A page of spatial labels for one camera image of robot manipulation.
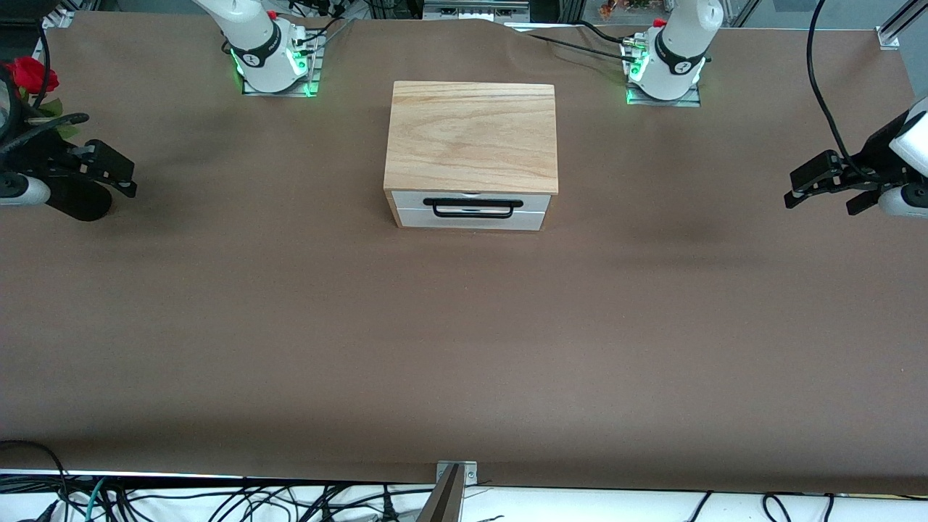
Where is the white-front drawer with handle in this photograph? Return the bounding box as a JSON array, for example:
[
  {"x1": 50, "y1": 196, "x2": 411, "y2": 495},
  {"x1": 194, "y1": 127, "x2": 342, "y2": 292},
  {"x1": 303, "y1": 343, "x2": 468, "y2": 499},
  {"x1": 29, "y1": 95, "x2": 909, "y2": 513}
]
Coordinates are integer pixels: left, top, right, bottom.
[{"x1": 391, "y1": 190, "x2": 550, "y2": 213}]

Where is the black metal drawer handle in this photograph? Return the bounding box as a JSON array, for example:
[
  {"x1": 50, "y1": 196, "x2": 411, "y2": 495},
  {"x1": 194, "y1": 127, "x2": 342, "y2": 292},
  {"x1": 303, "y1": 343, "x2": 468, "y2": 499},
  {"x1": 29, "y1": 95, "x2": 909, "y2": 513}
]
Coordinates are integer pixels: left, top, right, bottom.
[{"x1": 423, "y1": 197, "x2": 524, "y2": 220}]

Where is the light wooden drawer cabinet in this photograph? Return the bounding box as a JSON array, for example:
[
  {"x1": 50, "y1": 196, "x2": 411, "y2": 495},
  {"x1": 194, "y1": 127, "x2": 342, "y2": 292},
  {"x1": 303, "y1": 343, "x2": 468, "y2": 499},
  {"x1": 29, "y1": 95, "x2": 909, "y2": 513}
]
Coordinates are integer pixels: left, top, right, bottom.
[{"x1": 383, "y1": 80, "x2": 560, "y2": 232}]

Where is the red artificial rose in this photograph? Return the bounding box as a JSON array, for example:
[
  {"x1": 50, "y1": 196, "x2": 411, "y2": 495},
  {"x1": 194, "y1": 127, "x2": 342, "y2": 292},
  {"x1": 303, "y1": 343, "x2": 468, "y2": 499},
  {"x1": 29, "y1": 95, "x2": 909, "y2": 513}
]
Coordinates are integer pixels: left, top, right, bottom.
[{"x1": 4, "y1": 56, "x2": 82, "y2": 141}]

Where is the brown paper table cover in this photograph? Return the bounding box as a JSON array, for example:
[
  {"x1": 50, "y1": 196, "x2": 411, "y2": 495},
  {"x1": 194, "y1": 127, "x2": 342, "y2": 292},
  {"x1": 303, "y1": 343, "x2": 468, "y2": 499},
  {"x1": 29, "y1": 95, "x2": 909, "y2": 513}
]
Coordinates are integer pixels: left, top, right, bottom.
[{"x1": 0, "y1": 11, "x2": 928, "y2": 497}]

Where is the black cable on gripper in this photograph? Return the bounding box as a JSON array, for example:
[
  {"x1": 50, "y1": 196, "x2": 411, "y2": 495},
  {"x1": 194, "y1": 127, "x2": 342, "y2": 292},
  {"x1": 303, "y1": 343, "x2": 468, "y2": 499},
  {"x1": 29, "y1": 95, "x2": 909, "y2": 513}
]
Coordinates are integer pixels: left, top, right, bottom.
[{"x1": 0, "y1": 112, "x2": 90, "y2": 155}]

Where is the thin black cable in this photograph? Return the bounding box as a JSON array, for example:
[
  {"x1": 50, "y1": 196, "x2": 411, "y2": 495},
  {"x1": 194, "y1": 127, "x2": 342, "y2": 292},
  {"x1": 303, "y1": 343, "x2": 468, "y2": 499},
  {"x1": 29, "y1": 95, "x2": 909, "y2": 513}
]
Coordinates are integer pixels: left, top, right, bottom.
[{"x1": 34, "y1": 18, "x2": 53, "y2": 111}]

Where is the long black hanging cable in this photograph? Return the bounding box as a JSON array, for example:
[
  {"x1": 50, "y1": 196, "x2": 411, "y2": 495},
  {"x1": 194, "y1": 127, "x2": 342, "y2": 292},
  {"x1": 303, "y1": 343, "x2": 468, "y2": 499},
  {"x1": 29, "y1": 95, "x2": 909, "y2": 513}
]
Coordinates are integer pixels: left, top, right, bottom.
[{"x1": 805, "y1": 0, "x2": 882, "y2": 183}]

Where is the aluminium frame profile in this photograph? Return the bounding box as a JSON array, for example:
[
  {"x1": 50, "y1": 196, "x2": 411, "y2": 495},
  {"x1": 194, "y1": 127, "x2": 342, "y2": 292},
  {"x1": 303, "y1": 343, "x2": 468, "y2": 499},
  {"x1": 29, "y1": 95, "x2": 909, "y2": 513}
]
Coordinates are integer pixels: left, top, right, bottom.
[
  {"x1": 877, "y1": 0, "x2": 928, "y2": 51},
  {"x1": 41, "y1": 0, "x2": 78, "y2": 30}
]

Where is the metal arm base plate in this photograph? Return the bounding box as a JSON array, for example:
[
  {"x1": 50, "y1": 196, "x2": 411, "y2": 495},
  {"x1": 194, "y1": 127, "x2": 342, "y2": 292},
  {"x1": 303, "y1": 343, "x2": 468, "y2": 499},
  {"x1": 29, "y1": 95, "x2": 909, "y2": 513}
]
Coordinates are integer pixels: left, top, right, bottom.
[
  {"x1": 626, "y1": 81, "x2": 703, "y2": 108},
  {"x1": 241, "y1": 29, "x2": 321, "y2": 97}
]

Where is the black cable on table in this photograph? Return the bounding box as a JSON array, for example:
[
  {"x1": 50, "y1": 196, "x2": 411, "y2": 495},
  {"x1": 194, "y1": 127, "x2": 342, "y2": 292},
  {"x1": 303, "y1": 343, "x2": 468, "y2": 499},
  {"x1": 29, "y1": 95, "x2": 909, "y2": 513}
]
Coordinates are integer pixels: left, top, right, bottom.
[
  {"x1": 528, "y1": 33, "x2": 633, "y2": 61},
  {"x1": 575, "y1": 20, "x2": 630, "y2": 46}
]

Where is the white-front drawer without handle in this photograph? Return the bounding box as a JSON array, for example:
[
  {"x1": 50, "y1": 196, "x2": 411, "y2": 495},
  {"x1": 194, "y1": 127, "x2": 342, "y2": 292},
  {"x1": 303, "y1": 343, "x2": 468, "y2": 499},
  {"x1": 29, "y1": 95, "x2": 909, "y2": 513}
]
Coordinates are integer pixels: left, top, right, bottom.
[{"x1": 396, "y1": 209, "x2": 547, "y2": 232}]

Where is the aluminium frame rail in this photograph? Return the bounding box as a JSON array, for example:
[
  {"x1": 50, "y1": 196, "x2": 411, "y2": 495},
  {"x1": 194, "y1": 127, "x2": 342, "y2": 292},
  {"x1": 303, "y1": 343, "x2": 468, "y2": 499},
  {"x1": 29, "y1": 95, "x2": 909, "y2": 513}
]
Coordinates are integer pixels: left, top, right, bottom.
[{"x1": 423, "y1": 0, "x2": 531, "y2": 25}]

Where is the metal corner bracket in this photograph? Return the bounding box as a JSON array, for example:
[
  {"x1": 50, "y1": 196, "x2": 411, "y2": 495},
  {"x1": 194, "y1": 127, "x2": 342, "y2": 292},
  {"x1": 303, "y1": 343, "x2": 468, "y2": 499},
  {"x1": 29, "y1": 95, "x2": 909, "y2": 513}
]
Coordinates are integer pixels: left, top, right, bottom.
[{"x1": 436, "y1": 460, "x2": 479, "y2": 486}]

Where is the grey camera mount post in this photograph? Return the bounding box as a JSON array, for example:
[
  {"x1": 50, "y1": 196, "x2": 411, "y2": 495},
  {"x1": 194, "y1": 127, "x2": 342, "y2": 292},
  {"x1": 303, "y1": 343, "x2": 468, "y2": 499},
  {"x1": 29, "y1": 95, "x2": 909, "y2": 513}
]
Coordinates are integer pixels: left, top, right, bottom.
[{"x1": 415, "y1": 464, "x2": 465, "y2": 522}]

